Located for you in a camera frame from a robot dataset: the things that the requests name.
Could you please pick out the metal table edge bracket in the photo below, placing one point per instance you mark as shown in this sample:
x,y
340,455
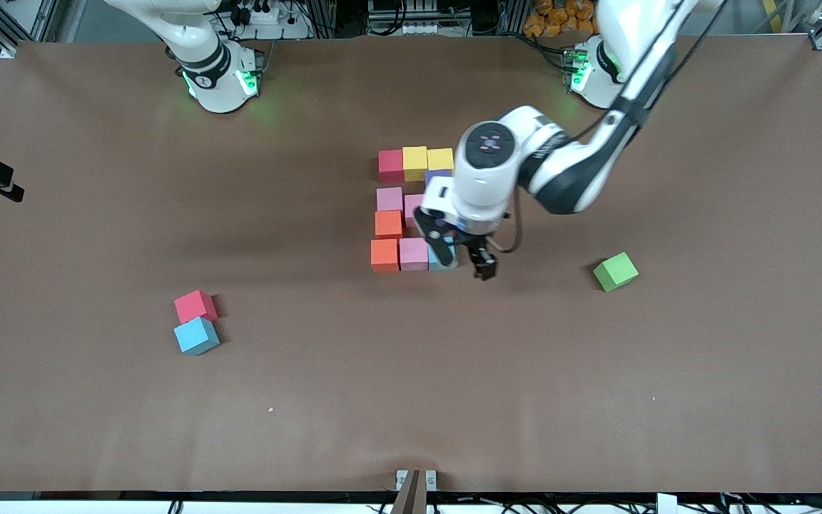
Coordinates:
x,y
416,485

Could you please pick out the blue foam cube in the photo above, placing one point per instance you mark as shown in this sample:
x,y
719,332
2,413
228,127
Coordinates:
x,y
197,335
436,265

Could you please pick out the pink foam cube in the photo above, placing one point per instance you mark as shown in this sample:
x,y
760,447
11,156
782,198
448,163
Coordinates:
x,y
412,207
389,198
414,253

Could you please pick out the green foam cube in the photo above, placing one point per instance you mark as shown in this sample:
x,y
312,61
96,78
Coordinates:
x,y
615,271

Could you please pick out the white power strip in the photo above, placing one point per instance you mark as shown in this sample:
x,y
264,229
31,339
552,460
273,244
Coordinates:
x,y
268,18

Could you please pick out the purple foam cube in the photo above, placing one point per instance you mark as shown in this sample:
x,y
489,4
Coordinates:
x,y
436,175

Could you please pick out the orange snack bag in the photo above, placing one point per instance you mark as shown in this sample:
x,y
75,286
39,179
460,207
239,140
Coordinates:
x,y
561,18

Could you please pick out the yellow foam cube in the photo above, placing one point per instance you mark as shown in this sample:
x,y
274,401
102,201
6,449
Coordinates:
x,y
441,158
415,160

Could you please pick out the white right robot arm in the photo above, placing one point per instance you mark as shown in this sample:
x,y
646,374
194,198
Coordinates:
x,y
215,78

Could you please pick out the red foam cube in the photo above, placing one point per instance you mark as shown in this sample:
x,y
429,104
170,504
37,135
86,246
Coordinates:
x,y
390,165
195,305

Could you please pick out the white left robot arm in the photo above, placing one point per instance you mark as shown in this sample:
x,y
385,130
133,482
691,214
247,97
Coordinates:
x,y
482,185

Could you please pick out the small white box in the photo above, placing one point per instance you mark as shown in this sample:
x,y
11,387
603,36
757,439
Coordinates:
x,y
666,503

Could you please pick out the brown table cover sheet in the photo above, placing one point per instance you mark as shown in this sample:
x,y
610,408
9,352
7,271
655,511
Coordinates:
x,y
411,414

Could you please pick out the orange foam cube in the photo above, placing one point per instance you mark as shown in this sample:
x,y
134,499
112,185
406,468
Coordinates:
x,y
384,255
388,223

